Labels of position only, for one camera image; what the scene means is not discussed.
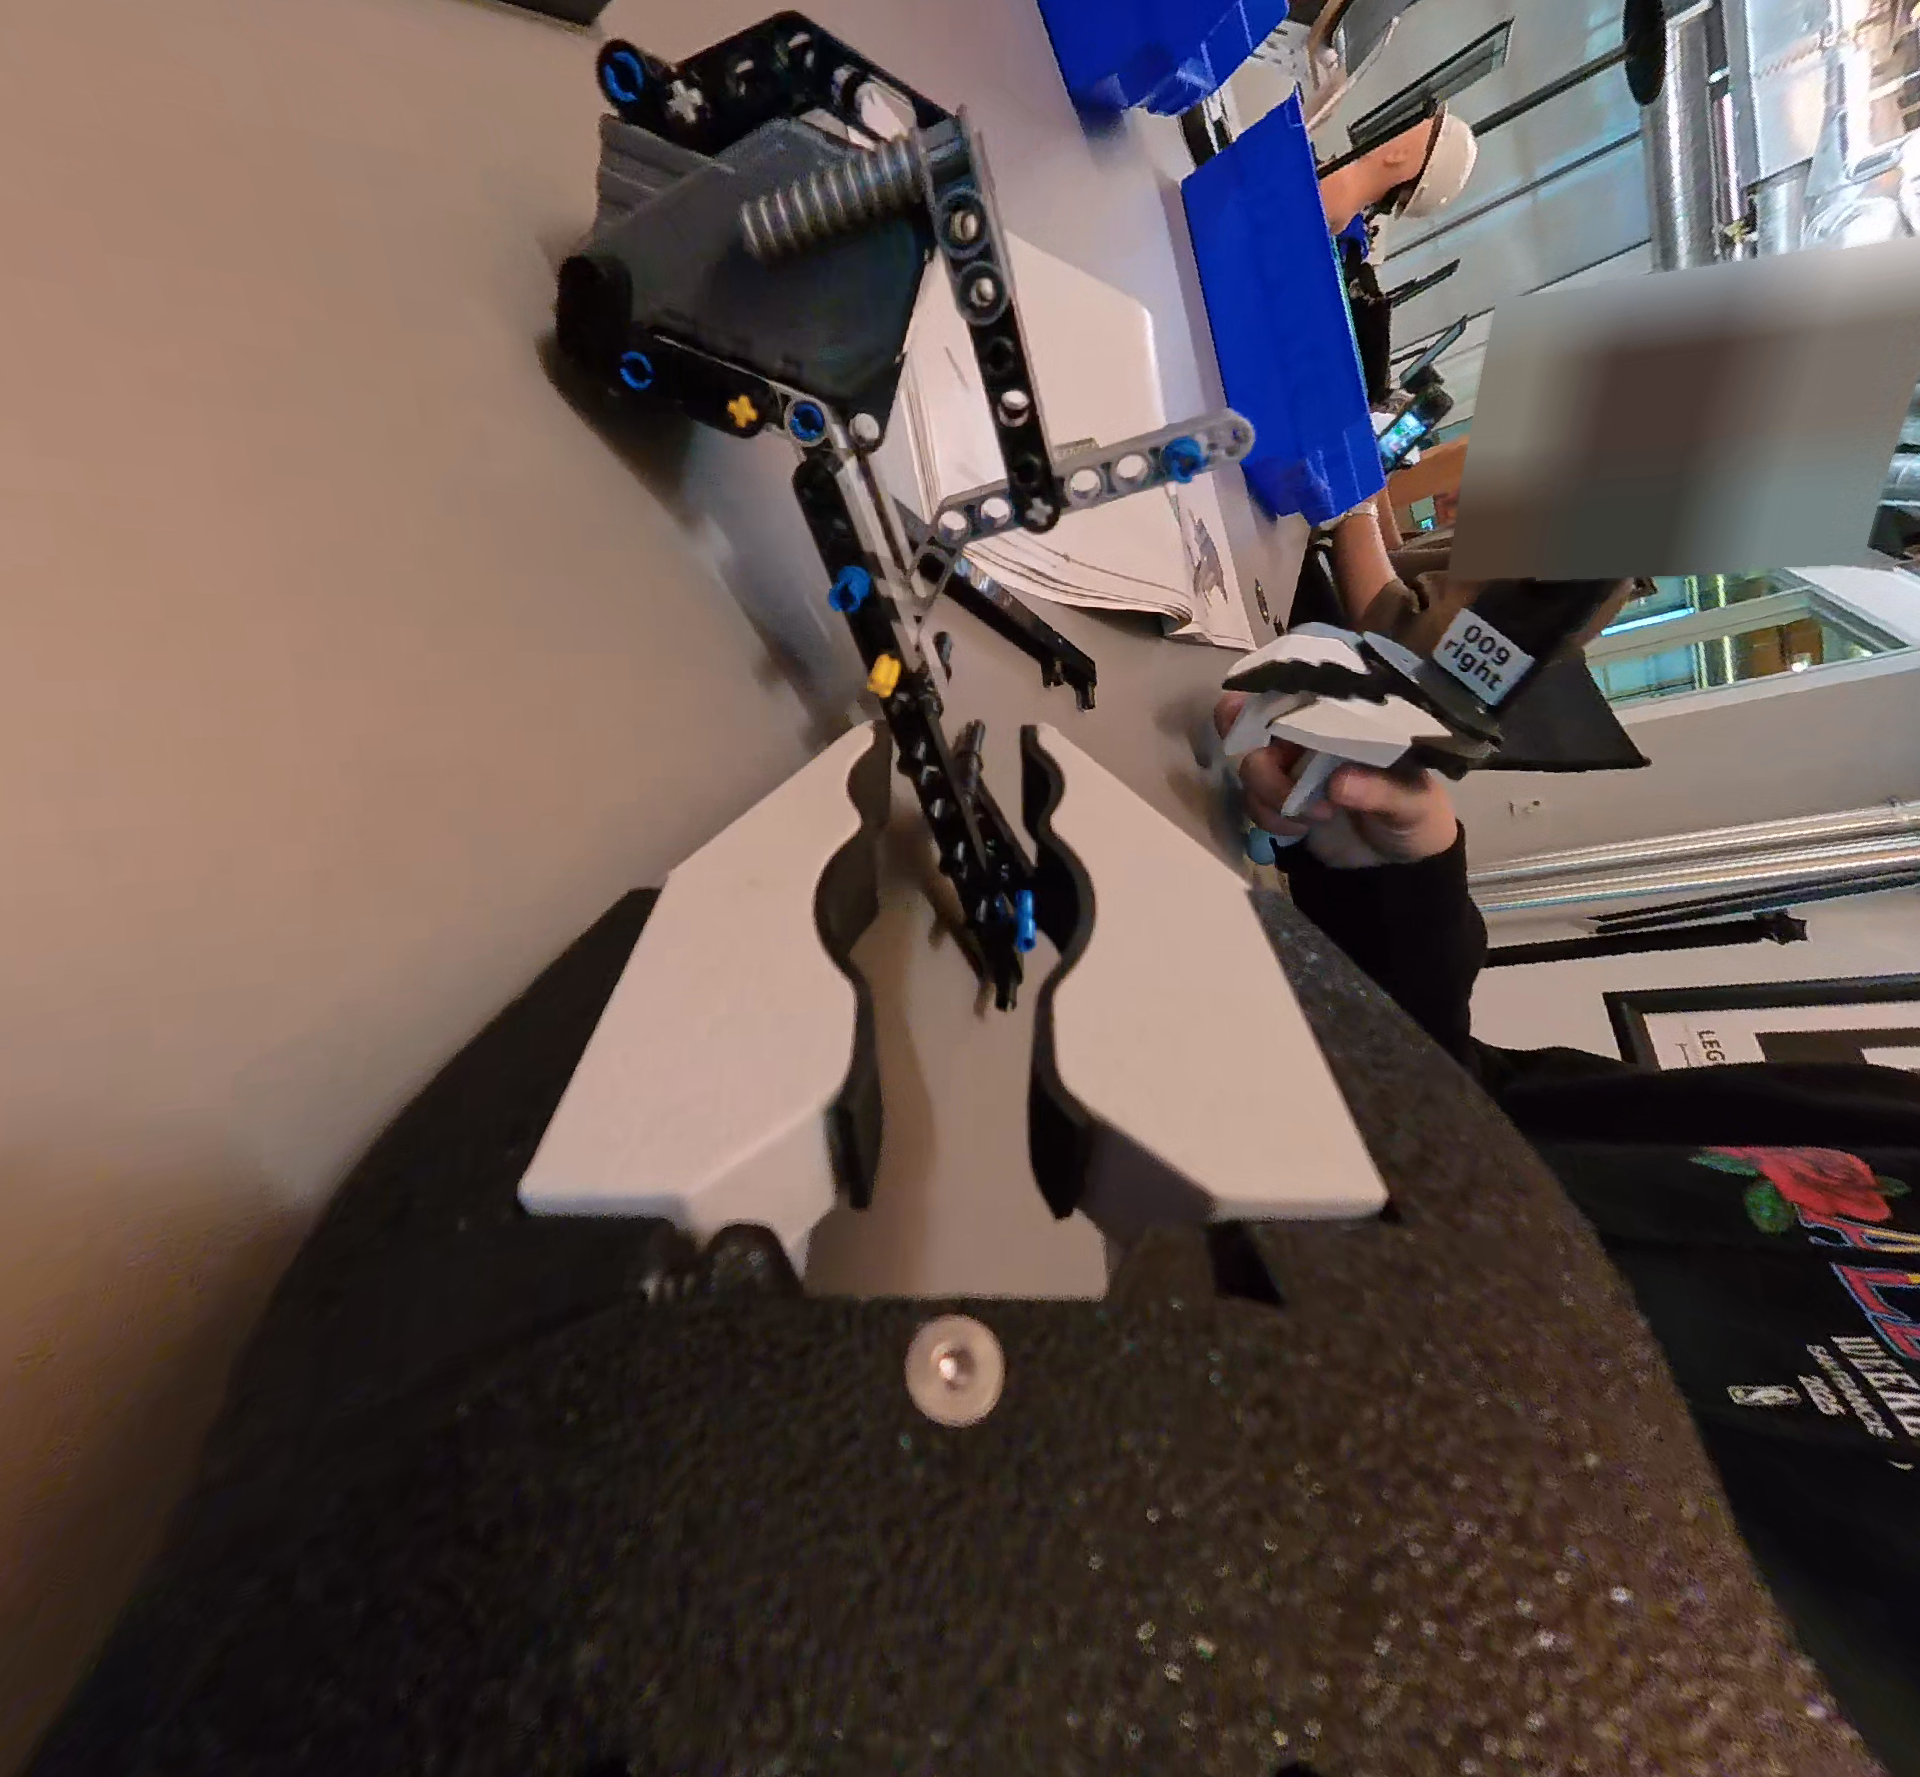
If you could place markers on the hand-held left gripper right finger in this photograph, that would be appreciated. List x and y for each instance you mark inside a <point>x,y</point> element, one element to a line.
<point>1199,1042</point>

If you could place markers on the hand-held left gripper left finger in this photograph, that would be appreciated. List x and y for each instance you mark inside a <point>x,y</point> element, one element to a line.
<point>705,1026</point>

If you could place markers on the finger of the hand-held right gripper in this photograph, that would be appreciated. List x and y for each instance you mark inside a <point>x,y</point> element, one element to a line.
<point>1321,660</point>
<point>1334,729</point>

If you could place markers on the black grey toy brick model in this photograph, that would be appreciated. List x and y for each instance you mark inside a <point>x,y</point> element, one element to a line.
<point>780,263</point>

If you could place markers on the person's right forearm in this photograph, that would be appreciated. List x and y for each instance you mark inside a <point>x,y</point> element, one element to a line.
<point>1410,937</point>

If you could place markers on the grey desk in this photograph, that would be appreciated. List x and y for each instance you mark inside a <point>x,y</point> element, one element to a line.
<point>300,532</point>

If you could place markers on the person's right hand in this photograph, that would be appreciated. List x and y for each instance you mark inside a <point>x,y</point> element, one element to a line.
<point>1379,816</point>

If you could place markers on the smartphone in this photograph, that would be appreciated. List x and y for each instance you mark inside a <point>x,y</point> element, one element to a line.
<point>1410,425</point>

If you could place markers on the short black toy beam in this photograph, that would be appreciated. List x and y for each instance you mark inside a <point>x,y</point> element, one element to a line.
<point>1033,644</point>

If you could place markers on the black framed picture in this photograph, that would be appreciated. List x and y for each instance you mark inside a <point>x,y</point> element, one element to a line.
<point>1771,1020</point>

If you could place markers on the white instruction booklet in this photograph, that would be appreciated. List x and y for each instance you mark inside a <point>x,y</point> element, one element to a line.
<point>1078,367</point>

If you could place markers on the person's black printed sweatshirt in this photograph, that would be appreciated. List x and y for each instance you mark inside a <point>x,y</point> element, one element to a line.
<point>1771,1296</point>

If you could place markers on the silver metal air duct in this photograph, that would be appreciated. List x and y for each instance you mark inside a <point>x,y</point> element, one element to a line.
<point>1771,51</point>

